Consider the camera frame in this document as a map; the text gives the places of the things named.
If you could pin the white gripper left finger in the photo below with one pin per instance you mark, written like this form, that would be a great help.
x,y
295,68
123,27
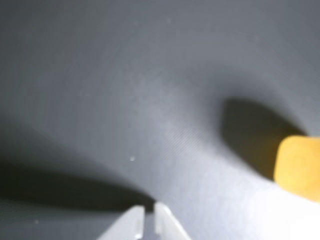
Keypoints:
x,y
132,225

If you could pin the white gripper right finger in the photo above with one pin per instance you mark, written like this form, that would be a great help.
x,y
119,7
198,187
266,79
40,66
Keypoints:
x,y
166,225

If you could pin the yellow cube block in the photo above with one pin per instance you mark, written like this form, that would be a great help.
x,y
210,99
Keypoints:
x,y
297,167

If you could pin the dark grey table mat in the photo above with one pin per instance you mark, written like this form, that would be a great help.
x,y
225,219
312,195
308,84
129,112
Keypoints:
x,y
100,75

